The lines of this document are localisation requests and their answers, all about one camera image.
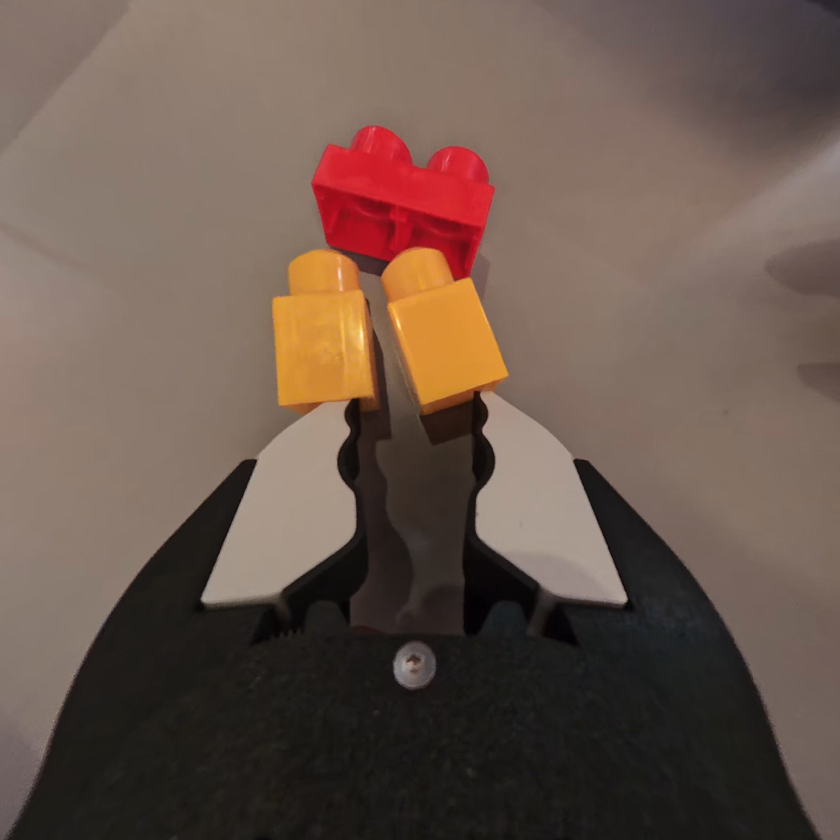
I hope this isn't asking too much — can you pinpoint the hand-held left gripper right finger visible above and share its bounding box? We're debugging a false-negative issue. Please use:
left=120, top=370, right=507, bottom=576
left=462, top=392, right=628, bottom=609

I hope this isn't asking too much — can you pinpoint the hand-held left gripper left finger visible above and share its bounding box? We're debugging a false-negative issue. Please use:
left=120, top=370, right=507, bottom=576
left=201, top=398, right=366, bottom=609

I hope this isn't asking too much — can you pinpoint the yellow toy building block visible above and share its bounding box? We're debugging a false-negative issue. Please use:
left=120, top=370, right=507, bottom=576
left=381, top=247, right=510, bottom=414
left=272, top=250, right=384, bottom=414

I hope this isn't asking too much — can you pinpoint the red two-stud toy block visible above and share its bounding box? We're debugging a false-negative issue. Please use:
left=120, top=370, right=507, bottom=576
left=311, top=125, right=496, bottom=279

